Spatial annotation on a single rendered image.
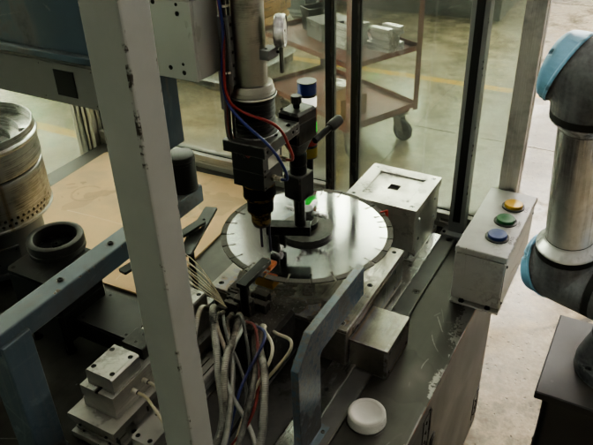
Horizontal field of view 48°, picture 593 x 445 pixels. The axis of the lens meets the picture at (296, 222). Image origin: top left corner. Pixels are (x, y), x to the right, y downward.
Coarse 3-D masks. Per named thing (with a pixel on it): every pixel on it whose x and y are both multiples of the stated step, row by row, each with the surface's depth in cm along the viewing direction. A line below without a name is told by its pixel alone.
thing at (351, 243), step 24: (240, 216) 143; (288, 216) 142; (336, 216) 142; (360, 216) 142; (240, 240) 135; (264, 240) 135; (336, 240) 134; (360, 240) 134; (384, 240) 134; (288, 264) 128; (312, 264) 128; (336, 264) 127; (360, 264) 127
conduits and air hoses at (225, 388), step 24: (216, 312) 121; (240, 312) 124; (216, 336) 116; (240, 336) 118; (264, 336) 114; (288, 336) 115; (216, 360) 113; (264, 360) 112; (216, 384) 112; (240, 384) 112; (264, 384) 108; (240, 408) 110; (264, 408) 106; (216, 432) 110; (240, 432) 107; (264, 432) 105
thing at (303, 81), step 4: (296, 80) 152; (300, 80) 152; (304, 80) 152; (308, 80) 152; (312, 80) 152; (316, 80) 152; (300, 84) 151; (304, 84) 150; (308, 84) 150; (312, 84) 151; (316, 84) 152; (300, 88) 151; (304, 88) 151; (308, 88) 151; (312, 88) 151; (316, 88) 153; (300, 92) 152; (304, 92) 151; (308, 92) 151; (312, 92) 152; (316, 92) 153; (304, 96) 152; (308, 96) 152
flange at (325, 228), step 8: (312, 224) 135; (320, 224) 137; (328, 224) 137; (312, 232) 135; (320, 232) 135; (328, 232) 135; (288, 240) 134; (296, 240) 133; (304, 240) 133; (312, 240) 133; (320, 240) 133
